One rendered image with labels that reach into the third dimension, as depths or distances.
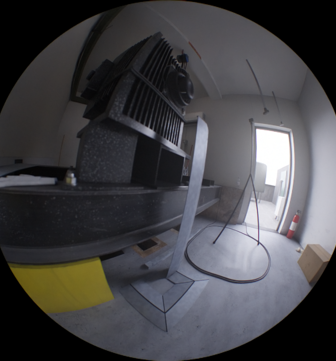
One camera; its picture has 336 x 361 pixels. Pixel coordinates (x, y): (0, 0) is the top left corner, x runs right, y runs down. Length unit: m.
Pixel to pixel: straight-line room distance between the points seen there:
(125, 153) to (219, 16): 2.17
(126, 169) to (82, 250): 0.36
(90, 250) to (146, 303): 0.47
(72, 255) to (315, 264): 1.83
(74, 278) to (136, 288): 0.43
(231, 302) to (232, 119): 2.74
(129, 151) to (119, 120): 0.13
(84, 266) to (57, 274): 0.12
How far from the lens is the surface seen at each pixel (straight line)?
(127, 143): 0.42
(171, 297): 0.81
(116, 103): 0.36
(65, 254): 0.47
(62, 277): 0.51
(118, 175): 0.40
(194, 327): 0.79
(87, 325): 0.79
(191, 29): 2.20
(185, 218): 0.58
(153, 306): 0.76
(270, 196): 9.13
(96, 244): 0.49
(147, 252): 1.07
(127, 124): 0.37
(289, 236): 2.50
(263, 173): 6.58
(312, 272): 1.63
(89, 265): 0.46
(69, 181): 0.33
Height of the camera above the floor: 0.74
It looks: 4 degrees down
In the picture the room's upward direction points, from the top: 9 degrees clockwise
